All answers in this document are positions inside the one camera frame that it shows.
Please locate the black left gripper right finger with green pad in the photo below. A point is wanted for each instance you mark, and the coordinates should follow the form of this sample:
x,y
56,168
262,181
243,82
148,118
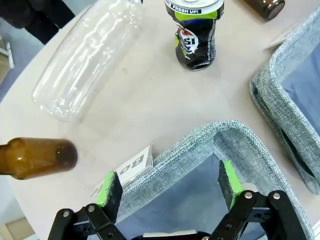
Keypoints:
x,y
231,185

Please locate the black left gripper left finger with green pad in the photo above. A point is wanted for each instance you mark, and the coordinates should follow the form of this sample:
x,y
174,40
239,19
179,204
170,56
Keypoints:
x,y
110,197

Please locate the brown glass bottle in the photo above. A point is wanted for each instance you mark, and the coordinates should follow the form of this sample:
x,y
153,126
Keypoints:
x,y
45,157
267,7

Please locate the large clear plastic bottle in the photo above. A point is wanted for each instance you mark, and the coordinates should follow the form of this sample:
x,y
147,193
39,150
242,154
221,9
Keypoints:
x,y
87,55

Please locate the crushed black Pepsi can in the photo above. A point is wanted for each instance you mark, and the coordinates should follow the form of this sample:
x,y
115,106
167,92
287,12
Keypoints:
x,y
195,37

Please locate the grey fabric basket for bottles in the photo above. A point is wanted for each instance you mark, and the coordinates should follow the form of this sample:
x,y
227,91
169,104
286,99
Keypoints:
x,y
175,155

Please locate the grey fabric basket for plastic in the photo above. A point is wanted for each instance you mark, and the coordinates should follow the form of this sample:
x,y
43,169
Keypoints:
x,y
270,95

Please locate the white Bottle label sign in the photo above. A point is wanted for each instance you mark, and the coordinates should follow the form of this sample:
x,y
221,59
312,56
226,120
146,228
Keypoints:
x,y
132,167

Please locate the white side table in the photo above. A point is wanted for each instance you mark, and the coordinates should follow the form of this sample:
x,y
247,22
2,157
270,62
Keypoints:
x,y
10,55

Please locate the person in dark clothing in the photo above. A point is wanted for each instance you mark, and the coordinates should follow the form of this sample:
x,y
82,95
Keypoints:
x,y
30,15

